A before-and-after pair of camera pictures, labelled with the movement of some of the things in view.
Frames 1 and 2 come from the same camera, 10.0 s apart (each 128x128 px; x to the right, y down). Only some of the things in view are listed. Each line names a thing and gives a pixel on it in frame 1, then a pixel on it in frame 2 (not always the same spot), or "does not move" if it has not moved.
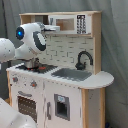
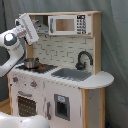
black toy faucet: (80, 66) does not move
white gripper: (50, 27) → (27, 28)
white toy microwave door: (72, 23) does not move
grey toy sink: (72, 73) does not move
